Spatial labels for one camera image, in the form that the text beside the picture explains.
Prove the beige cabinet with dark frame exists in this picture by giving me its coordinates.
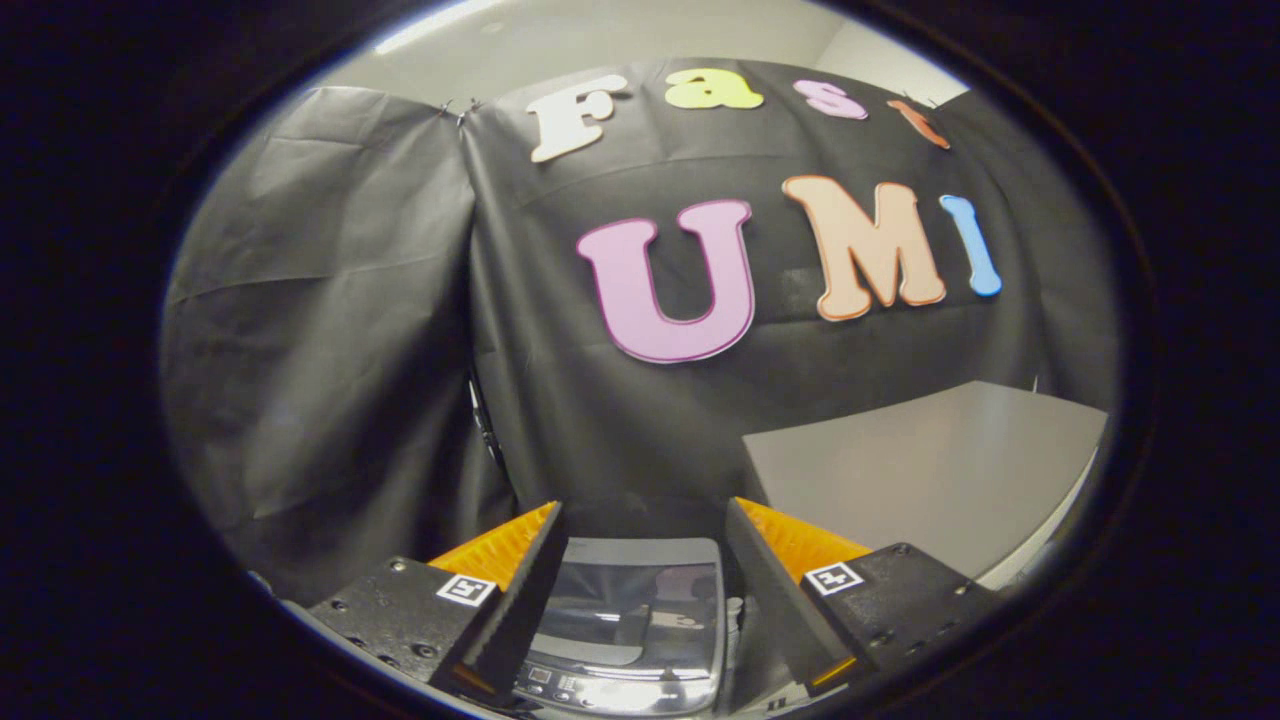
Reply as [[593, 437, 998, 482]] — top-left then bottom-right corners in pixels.
[[742, 380, 1111, 593]]

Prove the grey washing machine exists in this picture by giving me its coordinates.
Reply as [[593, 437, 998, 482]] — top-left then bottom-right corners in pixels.
[[510, 537, 801, 718]]

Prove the black backdrop cloth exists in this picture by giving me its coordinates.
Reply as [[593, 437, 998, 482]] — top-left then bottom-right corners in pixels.
[[160, 58, 1121, 607]]

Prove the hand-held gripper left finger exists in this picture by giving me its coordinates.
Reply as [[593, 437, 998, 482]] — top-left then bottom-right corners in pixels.
[[305, 502, 567, 706]]

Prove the dark washing machine lid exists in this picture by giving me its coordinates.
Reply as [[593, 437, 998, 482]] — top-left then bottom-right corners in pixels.
[[528, 538, 727, 673]]

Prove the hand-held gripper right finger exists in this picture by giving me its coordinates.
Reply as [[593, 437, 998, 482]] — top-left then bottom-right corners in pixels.
[[724, 498, 1003, 699]]

